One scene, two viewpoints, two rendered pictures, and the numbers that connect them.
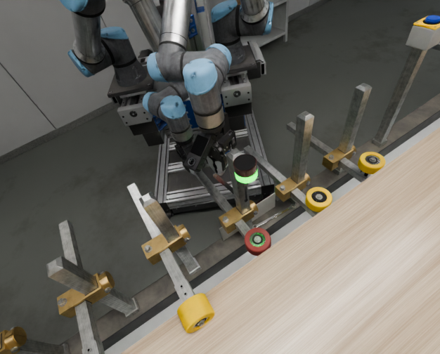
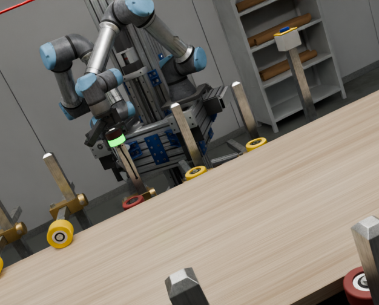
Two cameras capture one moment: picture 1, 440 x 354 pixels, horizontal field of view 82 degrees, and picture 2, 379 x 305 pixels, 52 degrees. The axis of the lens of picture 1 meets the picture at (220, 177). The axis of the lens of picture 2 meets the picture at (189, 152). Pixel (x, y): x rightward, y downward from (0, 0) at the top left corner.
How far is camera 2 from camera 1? 1.10 m
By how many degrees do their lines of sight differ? 34
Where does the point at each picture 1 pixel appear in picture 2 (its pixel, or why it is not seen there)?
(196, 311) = (56, 224)
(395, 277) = (208, 205)
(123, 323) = not seen: hidden behind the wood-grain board
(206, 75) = (85, 78)
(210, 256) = not seen: hidden behind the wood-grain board
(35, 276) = not seen: outside the picture
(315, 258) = (163, 204)
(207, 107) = (91, 98)
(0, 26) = (46, 114)
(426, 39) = (282, 43)
